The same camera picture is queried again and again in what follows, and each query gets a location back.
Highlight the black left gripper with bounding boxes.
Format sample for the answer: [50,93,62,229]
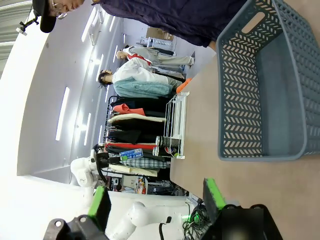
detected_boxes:
[42,151,112,240]

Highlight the black green-padded right gripper finger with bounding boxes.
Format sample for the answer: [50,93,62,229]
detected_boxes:
[201,177,283,240]

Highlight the blue-grey plastic lattice basket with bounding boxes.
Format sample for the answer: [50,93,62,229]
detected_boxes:
[216,0,320,162]

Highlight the beige hanging garment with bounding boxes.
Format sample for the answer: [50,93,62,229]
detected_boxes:
[108,163,160,178]

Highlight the plaid hanging garment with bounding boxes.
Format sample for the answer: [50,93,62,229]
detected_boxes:
[122,157,171,169]

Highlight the red hanging garment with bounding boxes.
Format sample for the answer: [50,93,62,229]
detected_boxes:
[104,142,157,150]

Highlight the dark patterned drink can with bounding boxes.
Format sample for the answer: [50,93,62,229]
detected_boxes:
[155,135,181,147]

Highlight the short ceiling light strip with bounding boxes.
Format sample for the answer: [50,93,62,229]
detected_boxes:
[83,112,92,146]

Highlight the black clothes rack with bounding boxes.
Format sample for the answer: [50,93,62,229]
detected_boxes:
[104,96,173,176]

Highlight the cream hanging garment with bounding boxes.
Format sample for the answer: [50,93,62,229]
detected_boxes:
[107,113,167,124]

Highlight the long ceiling light strip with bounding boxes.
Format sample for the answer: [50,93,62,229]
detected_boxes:
[55,86,71,141]

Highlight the orange hanging garment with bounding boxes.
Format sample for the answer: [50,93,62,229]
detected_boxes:
[112,103,146,117]

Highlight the orange cloth object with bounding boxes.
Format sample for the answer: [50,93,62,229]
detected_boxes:
[176,77,193,95]

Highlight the dark-wigged mannequin in white shirt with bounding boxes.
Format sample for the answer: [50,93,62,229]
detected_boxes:
[96,59,186,88]

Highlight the bald mannequin in grey clothes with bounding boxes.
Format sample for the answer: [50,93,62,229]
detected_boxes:
[115,45,196,67]

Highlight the white slatted rack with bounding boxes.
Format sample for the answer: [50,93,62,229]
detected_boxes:
[139,36,176,49]

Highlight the cardboard box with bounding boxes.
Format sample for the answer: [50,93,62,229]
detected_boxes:
[146,27,175,42]

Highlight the person's navy jacket torso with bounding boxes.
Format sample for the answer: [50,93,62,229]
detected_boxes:
[91,0,248,48]

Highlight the black cap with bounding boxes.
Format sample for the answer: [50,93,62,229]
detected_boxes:
[32,0,57,34]

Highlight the thin-rimmed glasses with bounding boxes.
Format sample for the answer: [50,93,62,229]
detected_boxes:
[51,0,68,20]

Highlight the person's head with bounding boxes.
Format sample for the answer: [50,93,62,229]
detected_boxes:
[49,0,86,20]

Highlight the black cable bundle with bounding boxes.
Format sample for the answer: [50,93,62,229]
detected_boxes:
[182,199,213,240]

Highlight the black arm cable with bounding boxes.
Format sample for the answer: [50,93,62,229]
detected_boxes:
[158,215,173,240]

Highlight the white wire can dispenser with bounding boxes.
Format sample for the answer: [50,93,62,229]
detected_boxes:
[163,91,190,160]

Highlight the cap-mounted camera on arm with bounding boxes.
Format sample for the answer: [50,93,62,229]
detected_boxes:
[16,9,41,36]

